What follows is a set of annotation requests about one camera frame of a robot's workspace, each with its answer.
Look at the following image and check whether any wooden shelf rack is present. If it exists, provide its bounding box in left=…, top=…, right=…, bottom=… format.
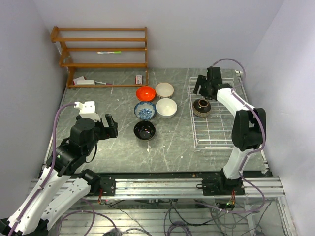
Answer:
left=50, top=26, right=149, bottom=88

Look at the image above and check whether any dark brown bowl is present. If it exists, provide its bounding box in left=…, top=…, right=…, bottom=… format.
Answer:
left=192, top=98, right=211, bottom=118

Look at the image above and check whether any white wire dish rack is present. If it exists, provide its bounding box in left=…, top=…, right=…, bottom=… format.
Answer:
left=187, top=77, right=234, bottom=152

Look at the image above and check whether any orange bowl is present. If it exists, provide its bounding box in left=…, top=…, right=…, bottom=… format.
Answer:
left=136, top=86, right=156, bottom=102

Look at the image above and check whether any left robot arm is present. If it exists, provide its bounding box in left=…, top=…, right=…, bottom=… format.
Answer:
left=0, top=114, right=118, bottom=236

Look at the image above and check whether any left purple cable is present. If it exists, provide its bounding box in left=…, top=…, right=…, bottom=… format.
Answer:
left=6, top=103, right=78, bottom=236

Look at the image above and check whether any blue white patterned bowl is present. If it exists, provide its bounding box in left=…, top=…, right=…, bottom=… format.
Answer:
left=134, top=102, right=157, bottom=120

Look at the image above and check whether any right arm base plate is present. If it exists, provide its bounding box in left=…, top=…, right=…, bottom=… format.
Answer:
left=201, top=178, right=245, bottom=196

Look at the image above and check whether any small red white box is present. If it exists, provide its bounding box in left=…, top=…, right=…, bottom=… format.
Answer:
left=135, top=75, right=143, bottom=85

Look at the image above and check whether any aluminium rail frame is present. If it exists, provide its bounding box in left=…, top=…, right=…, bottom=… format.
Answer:
left=29, top=176, right=286, bottom=200

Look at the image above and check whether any green pink marker pen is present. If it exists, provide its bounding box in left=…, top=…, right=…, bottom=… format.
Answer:
left=97, top=51, right=122, bottom=55

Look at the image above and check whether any black glossy bowl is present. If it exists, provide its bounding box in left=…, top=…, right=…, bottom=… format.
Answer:
left=133, top=120, right=156, bottom=141

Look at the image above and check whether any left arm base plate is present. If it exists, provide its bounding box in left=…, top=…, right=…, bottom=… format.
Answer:
left=99, top=177, right=116, bottom=197

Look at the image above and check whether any cream bowl patterned rim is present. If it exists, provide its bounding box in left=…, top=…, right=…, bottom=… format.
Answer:
left=155, top=82, right=174, bottom=98

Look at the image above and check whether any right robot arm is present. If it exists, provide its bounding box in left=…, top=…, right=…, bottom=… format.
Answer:
left=192, top=66, right=266, bottom=195

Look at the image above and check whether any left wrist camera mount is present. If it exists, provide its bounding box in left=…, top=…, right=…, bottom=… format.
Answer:
left=74, top=101, right=101, bottom=122

